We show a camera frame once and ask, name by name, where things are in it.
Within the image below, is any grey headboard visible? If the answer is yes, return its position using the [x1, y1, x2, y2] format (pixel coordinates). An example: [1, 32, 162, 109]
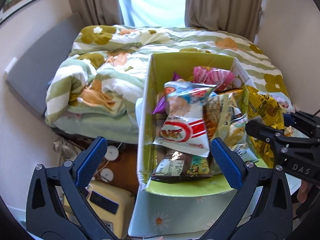
[5, 13, 85, 120]

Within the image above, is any beige left curtain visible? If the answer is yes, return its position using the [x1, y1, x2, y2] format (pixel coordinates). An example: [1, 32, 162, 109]
[69, 0, 124, 25]

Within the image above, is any yellow cushion with phone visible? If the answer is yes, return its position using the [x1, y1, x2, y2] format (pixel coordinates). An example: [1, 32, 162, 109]
[84, 180, 135, 238]

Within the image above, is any blue red white snack bag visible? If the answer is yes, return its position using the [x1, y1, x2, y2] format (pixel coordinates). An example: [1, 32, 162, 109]
[153, 81, 216, 158]

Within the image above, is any purple snack bag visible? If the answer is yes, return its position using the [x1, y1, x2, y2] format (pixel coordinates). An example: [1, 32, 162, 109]
[153, 72, 184, 114]

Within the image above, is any floral striped duvet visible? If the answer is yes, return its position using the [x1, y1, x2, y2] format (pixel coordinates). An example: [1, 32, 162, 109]
[45, 25, 291, 144]

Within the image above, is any yellow chocolate snack bag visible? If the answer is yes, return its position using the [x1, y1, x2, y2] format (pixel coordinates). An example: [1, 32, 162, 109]
[246, 86, 285, 168]

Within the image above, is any pink striped snack bag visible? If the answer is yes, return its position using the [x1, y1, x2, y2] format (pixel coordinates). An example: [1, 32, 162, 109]
[193, 66, 234, 92]

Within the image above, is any beige right curtain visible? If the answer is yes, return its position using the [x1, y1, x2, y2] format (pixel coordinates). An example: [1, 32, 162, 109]
[184, 0, 262, 42]

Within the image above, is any grey potato chips bag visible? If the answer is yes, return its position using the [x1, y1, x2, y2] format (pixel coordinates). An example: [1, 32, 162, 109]
[203, 88, 258, 163]

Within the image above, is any beige curtain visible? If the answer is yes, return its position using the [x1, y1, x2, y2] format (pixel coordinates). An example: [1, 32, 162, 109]
[69, 0, 124, 25]
[184, 0, 262, 42]

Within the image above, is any brown snack bag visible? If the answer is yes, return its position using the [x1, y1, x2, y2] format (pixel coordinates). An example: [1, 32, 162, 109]
[150, 150, 213, 184]

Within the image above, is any green cardboard box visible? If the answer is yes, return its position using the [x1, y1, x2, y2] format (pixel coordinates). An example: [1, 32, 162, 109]
[136, 52, 254, 197]

